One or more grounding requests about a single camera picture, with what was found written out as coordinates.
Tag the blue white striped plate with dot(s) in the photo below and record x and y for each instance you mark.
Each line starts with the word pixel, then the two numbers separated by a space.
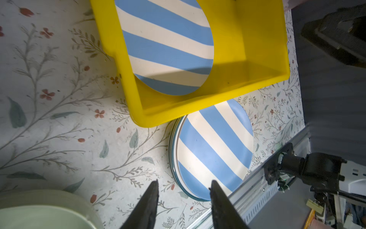
pixel 169 44

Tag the yellow plastic bin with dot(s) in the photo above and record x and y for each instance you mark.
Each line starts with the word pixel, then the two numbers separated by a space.
pixel 250 52

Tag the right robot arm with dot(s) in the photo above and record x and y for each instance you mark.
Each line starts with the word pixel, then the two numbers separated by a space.
pixel 339 185

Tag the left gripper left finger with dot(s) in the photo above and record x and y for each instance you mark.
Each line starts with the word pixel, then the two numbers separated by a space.
pixel 144 214

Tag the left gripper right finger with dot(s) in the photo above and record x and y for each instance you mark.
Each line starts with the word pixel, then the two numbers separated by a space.
pixel 224 214

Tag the green ceramic bowl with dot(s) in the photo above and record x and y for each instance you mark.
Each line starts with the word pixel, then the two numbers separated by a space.
pixel 47 209

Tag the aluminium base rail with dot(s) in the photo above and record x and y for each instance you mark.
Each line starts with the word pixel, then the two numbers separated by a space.
pixel 263 206

